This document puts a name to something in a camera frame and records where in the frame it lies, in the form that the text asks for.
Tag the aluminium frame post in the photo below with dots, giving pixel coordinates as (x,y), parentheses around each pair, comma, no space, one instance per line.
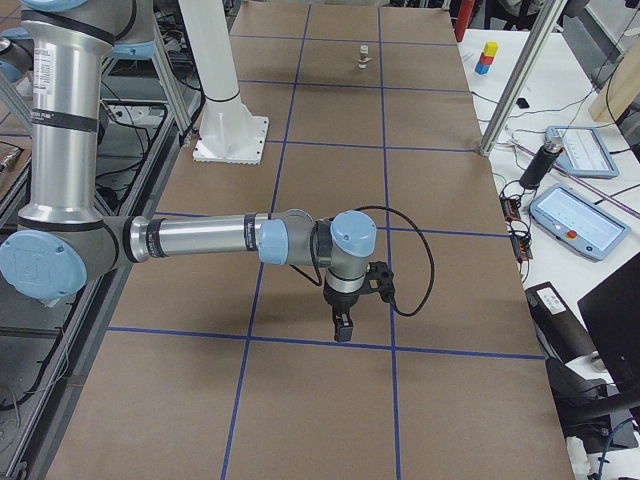
(532,49)

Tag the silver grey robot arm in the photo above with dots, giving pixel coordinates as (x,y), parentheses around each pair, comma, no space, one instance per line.
(63,242)

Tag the black cylinder device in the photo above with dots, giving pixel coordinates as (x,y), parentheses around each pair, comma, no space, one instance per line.
(540,165)

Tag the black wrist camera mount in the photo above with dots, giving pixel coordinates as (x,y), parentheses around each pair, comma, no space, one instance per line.
(379,279)

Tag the orange circuit board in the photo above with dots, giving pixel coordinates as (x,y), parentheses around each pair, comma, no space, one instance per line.
(521,247)
(510,208)

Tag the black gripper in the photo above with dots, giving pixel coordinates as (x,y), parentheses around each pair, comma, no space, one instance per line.
(339,300)

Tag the blue cube block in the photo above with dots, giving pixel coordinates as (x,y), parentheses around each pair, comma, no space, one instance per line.
(481,69)

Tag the yellow cube block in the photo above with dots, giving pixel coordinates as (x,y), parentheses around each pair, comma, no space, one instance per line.
(490,49)

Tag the near teach pendant tablet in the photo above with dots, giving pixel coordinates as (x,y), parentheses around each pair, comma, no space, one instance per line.
(578,223)

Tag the far teach pendant tablet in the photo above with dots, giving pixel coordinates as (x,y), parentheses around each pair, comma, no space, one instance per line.
(585,154)

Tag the black monitor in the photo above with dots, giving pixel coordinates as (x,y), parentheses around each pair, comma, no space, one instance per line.
(611,315)

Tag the teach pendant tablet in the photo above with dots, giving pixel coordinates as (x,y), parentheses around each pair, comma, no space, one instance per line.
(578,223)
(585,154)

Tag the black box with label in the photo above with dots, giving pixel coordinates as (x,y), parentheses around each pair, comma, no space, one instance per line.
(561,329)

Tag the small black square object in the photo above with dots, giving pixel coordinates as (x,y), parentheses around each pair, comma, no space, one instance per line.
(522,103)

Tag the wooden plank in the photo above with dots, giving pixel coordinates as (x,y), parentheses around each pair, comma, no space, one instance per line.
(620,90)

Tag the white pedestal column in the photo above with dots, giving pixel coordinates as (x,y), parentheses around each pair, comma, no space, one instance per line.
(228,131)

